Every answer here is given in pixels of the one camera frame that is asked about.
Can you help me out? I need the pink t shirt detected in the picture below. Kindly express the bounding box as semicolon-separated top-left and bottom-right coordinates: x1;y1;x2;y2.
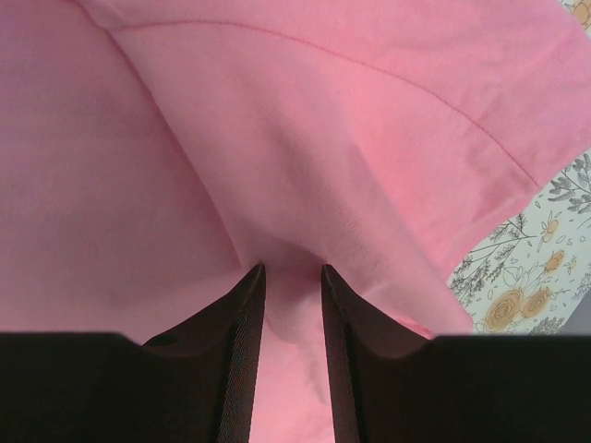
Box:
1;1;590;442

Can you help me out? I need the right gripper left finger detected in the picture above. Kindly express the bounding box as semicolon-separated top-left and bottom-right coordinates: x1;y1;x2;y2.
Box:
1;265;266;442

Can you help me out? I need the floral patterned table mat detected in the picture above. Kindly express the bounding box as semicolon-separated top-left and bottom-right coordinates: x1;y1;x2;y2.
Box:
421;1;590;333

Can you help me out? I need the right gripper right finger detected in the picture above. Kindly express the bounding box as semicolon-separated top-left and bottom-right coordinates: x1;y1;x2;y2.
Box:
321;266;590;442

